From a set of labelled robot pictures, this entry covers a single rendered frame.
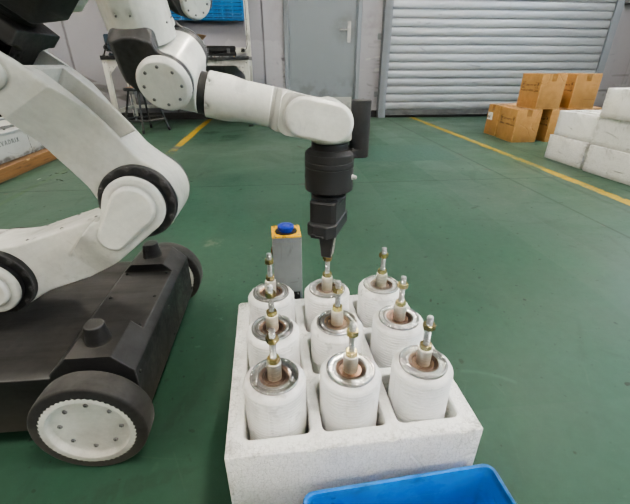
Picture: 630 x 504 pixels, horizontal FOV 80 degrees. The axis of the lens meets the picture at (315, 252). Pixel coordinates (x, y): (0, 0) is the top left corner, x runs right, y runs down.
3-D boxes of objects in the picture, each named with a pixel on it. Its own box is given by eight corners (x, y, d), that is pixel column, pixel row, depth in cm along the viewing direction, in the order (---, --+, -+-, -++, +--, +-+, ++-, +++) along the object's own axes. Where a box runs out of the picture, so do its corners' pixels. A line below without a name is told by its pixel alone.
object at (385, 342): (363, 400, 75) (369, 328, 67) (370, 367, 84) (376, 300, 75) (412, 411, 73) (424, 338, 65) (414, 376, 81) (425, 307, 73)
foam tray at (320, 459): (236, 530, 61) (223, 459, 52) (245, 361, 95) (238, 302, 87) (463, 499, 65) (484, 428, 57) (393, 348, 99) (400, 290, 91)
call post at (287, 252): (277, 342, 101) (271, 238, 87) (276, 326, 108) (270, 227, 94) (303, 340, 102) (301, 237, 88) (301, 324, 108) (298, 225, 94)
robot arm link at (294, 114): (349, 148, 61) (266, 132, 59) (341, 139, 69) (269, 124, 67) (359, 106, 58) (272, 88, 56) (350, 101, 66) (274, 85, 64)
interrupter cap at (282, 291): (294, 286, 80) (294, 284, 80) (281, 306, 74) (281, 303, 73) (261, 281, 82) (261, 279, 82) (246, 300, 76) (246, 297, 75)
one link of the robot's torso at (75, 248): (-78, 281, 70) (129, 159, 64) (-7, 237, 88) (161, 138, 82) (-9, 336, 77) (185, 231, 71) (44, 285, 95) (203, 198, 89)
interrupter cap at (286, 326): (270, 311, 72) (270, 308, 72) (301, 325, 68) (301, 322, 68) (242, 332, 67) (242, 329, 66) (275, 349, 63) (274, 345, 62)
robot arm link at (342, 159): (306, 173, 63) (305, 101, 58) (303, 159, 73) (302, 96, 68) (372, 172, 64) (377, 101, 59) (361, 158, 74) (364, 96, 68)
